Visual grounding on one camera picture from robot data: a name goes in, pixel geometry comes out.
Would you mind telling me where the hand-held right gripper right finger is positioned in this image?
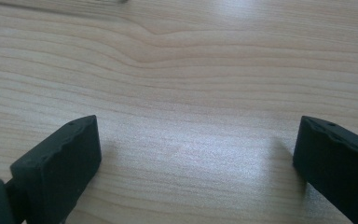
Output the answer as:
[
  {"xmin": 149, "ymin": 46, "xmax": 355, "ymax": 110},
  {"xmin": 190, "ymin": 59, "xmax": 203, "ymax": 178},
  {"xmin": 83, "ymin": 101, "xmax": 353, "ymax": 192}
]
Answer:
[{"xmin": 293, "ymin": 115, "xmax": 358, "ymax": 224}]

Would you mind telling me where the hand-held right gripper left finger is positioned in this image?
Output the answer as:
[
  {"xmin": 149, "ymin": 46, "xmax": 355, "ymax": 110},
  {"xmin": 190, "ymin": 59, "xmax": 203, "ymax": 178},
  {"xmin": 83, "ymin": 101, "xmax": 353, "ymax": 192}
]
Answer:
[{"xmin": 5, "ymin": 114, "xmax": 103, "ymax": 224}]

